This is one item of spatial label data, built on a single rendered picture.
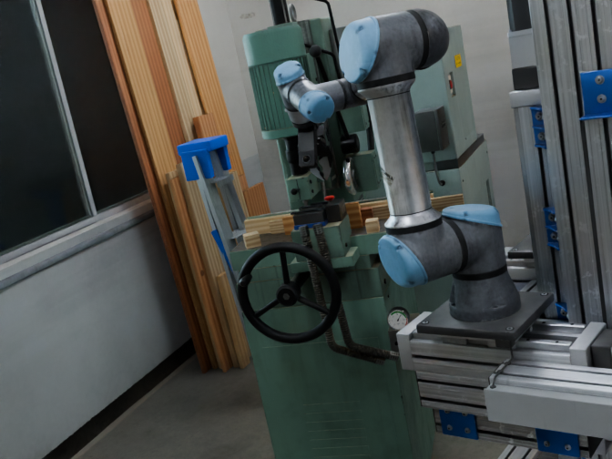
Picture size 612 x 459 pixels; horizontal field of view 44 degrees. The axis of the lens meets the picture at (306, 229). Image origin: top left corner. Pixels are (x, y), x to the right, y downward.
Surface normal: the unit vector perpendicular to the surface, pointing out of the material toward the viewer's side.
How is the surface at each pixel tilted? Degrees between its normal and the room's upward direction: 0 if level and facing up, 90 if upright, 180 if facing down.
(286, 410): 90
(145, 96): 87
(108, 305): 90
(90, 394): 90
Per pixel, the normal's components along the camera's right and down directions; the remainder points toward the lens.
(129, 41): 0.89, -0.14
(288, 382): -0.23, 0.26
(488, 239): 0.40, 0.13
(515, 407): -0.59, 0.29
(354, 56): -0.91, 0.14
